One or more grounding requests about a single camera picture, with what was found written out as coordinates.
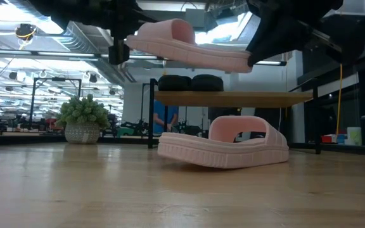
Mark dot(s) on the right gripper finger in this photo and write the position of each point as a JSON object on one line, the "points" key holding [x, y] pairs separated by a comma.
{"points": [[274, 38]]}

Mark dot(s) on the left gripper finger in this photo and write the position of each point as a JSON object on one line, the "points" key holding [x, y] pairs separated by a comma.
{"points": [[139, 20]]}

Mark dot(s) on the pink slide sandal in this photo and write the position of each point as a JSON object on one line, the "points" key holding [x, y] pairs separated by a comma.
{"points": [[185, 52], [220, 152]]}

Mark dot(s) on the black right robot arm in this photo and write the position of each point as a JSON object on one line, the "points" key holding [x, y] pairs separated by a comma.
{"points": [[328, 35]]}

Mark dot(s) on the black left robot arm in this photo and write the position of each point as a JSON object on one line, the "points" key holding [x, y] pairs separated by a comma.
{"points": [[52, 9]]}

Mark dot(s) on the long ceiling light bar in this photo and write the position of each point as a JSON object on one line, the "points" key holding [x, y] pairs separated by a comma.
{"points": [[59, 54]]}

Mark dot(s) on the person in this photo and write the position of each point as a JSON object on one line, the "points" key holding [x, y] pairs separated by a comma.
{"points": [[162, 114]]}

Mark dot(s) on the pale green spiky potted plant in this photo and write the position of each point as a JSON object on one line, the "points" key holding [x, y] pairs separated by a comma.
{"points": [[82, 114]]}

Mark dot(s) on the red box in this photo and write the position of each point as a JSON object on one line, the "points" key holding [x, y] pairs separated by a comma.
{"points": [[326, 139]]}

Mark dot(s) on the blue container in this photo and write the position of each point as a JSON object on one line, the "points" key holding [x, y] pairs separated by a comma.
{"points": [[341, 139]]}

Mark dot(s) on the white and green container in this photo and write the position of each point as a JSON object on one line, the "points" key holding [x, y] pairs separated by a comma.
{"points": [[354, 135]]}

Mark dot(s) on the wooden shelf with black frame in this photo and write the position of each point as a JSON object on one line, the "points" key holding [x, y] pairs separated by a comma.
{"points": [[233, 99]]}

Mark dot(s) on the black background rig frame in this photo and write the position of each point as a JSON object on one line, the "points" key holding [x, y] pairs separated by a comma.
{"points": [[33, 101]]}

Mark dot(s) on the black aluminium table frame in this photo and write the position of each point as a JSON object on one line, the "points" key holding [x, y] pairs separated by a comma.
{"points": [[122, 139]]}

